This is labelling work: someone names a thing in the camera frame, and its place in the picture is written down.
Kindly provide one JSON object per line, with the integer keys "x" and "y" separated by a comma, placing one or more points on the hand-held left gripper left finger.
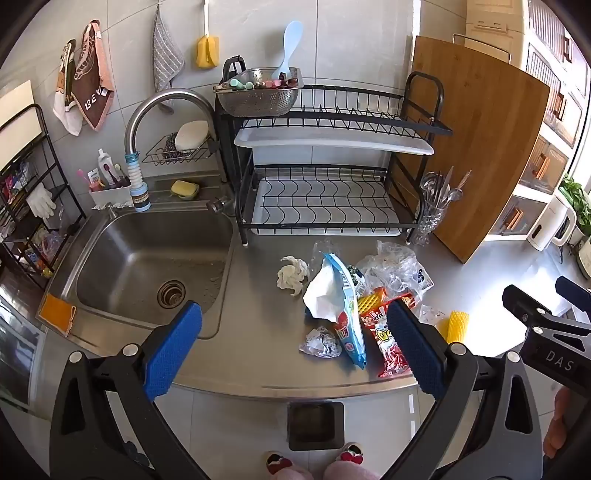
{"x": 173, "y": 350}

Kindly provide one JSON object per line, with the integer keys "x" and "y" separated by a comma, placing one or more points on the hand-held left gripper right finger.
{"x": 415, "y": 350}

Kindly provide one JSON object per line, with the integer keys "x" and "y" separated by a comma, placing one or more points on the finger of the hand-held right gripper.
{"x": 575, "y": 293}
{"x": 524, "y": 304}

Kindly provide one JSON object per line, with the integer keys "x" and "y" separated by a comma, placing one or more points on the yellow foam fruit net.
{"x": 369, "y": 305}
{"x": 457, "y": 325}

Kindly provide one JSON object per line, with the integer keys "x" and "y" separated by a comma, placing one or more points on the large clear plastic bag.
{"x": 397, "y": 272}

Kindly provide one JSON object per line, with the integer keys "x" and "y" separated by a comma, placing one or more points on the dark grey trash bin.
{"x": 316, "y": 427}

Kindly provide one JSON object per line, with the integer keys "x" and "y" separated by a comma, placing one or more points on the person's right hand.
{"x": 559, "y": 424}

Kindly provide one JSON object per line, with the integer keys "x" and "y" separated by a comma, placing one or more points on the red snack packet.
{"x": 383, "y": 344}

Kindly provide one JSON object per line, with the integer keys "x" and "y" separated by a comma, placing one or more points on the small clear plastic wrap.
{"x": 431, "y": 316}

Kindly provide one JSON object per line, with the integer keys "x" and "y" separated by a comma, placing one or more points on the orange red wrapper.
{"x": 401, "y": 297}

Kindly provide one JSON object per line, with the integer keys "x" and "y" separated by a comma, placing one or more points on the blue snack packet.
{"x": 351, "y": 337}

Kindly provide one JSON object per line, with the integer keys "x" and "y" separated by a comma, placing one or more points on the white electric kettle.
{"x": 549, "y": 226}

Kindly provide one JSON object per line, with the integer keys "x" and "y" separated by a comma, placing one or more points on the dark green packet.
{"x": 356, "y": 279}

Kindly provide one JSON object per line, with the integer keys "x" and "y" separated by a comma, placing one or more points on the crumpled foil wrapper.
{"x": 318, "y": 344}

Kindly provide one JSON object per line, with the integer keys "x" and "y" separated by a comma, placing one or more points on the stainless steel sink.
{"x": 138, "y": 258}

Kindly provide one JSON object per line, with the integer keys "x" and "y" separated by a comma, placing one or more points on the green potted plant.
{"x": 575, "y": 194}

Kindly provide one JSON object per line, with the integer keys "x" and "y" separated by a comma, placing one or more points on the white paper napkin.
{"x": 323, "y": 295}

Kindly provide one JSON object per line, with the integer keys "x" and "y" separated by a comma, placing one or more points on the orange cleaning cloth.
{"x": 57, "y": 314}

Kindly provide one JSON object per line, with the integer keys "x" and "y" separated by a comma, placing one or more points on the red patterned slipper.
{"x": 279, "y": 461}
{"x": 349, "y": 454}

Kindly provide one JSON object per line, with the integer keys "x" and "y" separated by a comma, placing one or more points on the clear cutlery holder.
{"x": 427, "y": 226}

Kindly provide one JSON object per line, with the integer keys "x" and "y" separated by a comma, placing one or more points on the white drawer cabinet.
{"x": 545, "y": 161}

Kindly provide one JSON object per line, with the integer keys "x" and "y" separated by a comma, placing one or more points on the crumpled white tissue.
{"x": 291, "y": 277}

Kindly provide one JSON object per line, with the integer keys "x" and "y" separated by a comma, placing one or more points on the bunch of metal cutlery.
{"x": 438, "y": 189}

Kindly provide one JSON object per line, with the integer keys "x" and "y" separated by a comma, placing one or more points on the wooden cutting board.
{"x": 485, "y": 161}

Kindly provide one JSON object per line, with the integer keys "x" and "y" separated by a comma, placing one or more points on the metal sink valve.
{"x": 219, "y": 204}

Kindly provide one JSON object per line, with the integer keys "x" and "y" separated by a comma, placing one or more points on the glass door cabinet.
{"x": 18, "y": 341}

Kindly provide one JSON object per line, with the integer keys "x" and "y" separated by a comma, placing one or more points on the yellow soap in dish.
{"x": 193, "y": 194}

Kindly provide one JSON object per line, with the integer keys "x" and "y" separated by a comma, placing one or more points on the white drainer tray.
{"x": 270, "y": 221}

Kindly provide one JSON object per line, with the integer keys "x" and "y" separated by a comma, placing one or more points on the yellow sponge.
{"x": 181, "y": 186}

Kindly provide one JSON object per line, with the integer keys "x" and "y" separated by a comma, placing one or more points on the white toothbrush container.
{"x": 111, "y": 197}

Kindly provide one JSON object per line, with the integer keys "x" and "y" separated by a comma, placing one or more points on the blue faucet extension nozzle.
{"x": 138, "y": 184}

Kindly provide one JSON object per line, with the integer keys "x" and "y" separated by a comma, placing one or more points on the purple toothbrush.
{"x": 117, "y": 177}

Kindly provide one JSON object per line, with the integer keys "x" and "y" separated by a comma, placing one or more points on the pink toothbrush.
{"x": 92, "y": 182}

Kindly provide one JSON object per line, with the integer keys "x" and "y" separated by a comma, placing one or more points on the white tube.
{"x": 104, "y": 166}

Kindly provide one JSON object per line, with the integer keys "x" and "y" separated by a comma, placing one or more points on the white rubber gloves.
{"x": 41, "y": 201}

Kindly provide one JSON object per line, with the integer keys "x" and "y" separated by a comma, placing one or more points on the dark scouring pad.
{"x": 168, "y": 145}

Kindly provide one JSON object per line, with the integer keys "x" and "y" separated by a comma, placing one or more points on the white sponge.
{"x": 191, "y": 134}

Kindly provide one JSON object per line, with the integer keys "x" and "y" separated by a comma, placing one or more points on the long white drip tray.
{"x": 332, "y": 141}

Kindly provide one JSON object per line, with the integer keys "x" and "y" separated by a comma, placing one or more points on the colourful packets on shelf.
{"x": 16, "y": 180}

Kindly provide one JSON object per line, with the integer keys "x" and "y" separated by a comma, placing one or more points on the curved metal faucet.
{"x": 152, "y": 99}

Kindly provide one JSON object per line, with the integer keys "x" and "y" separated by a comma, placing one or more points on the stainless steel colander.
{"x": 258, "y": 99}

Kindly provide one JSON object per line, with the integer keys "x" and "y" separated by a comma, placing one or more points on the white green hanging towel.
{"x": 64, "y": 106}

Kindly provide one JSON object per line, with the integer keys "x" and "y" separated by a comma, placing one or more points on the pink brown hanging towel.
{"x": 94, "y": 92}

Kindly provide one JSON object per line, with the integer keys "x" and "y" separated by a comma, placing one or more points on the black metal shelf rack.
{"x": 23, "y": 110}

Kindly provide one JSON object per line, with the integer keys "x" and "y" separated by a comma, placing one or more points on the grey striped dishcloth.
{"x": 166, "y": 60}

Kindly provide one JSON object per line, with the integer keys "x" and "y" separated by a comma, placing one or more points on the yellow sponge brush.
{"x": 207, "y": 53}

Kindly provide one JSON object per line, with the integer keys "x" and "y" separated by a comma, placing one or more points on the light blue rice paddle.
{"x": 291, "y": 41}

